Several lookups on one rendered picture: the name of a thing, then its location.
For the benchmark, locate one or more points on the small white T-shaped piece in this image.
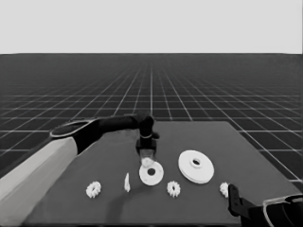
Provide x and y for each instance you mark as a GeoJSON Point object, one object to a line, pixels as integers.
{"type": "Point", "coordinates": [127, 184]}

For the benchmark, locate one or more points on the large thick white disc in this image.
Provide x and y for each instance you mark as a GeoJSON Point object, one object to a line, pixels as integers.
{"type": "Point", "coordinates": [204, 172]}

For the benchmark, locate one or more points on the small white toothed gear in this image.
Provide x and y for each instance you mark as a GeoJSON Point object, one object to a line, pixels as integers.
{"type": "Point", "coordinates": [169, 189]}
{"type": "Point", "coordinates": [89, 190]}
{"type": "Point", "coordinates": [223, 190]}
{"type": "Point", "coordinates": [144, 164]}

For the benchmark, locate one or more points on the white round carrier with pins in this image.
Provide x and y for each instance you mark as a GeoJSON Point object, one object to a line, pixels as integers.
{"type": "Point", "coordinates": [157, 178]}

